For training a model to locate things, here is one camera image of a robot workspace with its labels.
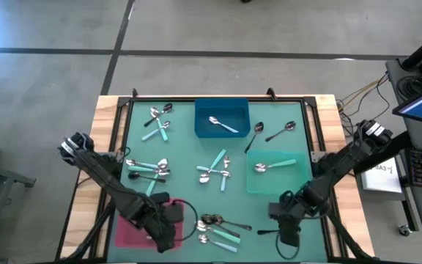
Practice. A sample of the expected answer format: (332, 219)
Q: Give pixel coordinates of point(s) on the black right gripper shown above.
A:
(289, 209)

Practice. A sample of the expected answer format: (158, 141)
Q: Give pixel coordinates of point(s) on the pink plastic bin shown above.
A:
(126, 234)

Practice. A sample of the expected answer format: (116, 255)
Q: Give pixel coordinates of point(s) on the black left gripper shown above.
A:
(161, 227)

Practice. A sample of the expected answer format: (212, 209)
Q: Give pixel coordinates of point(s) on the green table mat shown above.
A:
(185, 154)

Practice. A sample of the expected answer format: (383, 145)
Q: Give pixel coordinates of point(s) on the dark metal spoon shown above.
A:
(290, 125)
(134, 176)
(206, 219)
(167, 107)
(259, 127)
(240, 225)

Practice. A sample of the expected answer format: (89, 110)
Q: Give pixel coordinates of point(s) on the black table clamp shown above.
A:
(270, 93)
(135, 92)

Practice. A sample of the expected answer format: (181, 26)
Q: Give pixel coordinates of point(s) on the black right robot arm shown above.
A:
(343, 165)

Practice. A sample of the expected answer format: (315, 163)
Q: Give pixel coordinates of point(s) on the black metal table frame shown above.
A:
(124, 100)

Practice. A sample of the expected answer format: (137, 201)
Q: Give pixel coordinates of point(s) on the translucent teal plastic bin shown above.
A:
(280, 183)

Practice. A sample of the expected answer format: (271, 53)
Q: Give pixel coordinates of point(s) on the white paper sheet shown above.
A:
(383, 179)

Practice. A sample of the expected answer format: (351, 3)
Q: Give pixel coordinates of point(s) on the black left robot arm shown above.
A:
(97, 172)

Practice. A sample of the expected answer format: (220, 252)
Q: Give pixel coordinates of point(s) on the black caster wheel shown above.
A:
(403, 230)

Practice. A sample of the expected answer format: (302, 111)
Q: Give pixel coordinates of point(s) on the spoon cluster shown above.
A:
(267, 231)

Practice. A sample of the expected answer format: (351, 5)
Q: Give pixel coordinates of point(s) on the blue plastic bin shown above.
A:
(203, 110)

